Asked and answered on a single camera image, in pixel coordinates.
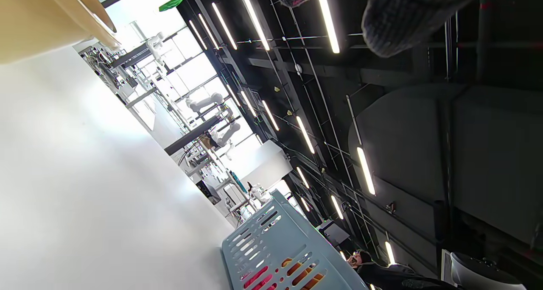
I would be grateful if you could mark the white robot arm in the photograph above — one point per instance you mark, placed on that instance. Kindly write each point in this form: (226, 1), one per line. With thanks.
(203, 102)
(227, 135)

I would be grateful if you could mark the pink square towel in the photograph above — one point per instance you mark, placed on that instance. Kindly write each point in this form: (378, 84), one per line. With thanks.
(256, 277)

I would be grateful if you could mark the person's left hand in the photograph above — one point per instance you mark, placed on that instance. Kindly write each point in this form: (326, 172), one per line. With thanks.
(407, 14)

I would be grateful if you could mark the white round device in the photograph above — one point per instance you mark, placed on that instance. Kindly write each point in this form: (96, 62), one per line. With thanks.
(479, 273)

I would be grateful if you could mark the yellow plastic basin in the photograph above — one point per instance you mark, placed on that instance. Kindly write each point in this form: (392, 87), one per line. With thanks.
(38, 14)

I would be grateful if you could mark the grey robot stand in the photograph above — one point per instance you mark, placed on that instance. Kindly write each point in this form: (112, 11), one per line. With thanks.
(191, 137)

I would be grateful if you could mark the grey air duct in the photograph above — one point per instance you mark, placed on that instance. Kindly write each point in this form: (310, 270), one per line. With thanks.
(445, 146)

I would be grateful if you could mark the light blue plastic basket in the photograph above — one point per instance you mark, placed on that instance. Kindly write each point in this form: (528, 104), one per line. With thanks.
(280, 239)

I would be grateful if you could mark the yellow square towel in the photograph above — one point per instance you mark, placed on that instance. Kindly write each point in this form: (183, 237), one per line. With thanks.
(303, 275)

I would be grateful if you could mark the small white desktop robot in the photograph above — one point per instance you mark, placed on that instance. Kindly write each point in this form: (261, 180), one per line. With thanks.
(155, 44)

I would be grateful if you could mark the ceiling light strips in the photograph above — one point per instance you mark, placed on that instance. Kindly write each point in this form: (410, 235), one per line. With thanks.
(328, 20)

